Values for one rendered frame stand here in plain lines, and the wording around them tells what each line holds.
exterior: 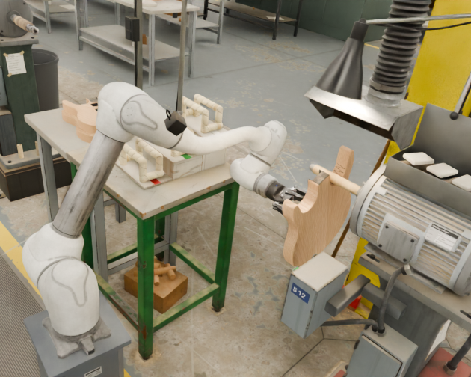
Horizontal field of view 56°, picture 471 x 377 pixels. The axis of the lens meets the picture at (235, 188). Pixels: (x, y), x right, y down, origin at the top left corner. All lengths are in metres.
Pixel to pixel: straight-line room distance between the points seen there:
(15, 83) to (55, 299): 2.20
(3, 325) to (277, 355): 1.45
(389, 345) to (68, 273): 1.00
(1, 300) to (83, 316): 1.37
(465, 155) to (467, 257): 0.29
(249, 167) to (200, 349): 1.13
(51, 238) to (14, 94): 2.00
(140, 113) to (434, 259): 0.91
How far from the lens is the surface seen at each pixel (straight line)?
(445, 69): 2.24
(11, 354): 2.60
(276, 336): 2.62
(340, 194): 1.65
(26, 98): 3.53
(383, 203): 1.35
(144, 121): 1.34
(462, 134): 1.38
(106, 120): 1.49
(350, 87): 1.28
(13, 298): 2.87
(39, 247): 1.64
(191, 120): 2.17
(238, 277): 2.90
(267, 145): 1.73
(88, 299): 1.52
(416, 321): 1.47
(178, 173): 2.00
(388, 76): 1.40
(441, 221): 1.31
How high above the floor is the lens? 1.97
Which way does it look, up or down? 32 degrees down
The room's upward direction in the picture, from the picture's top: 7 degrees clockwise
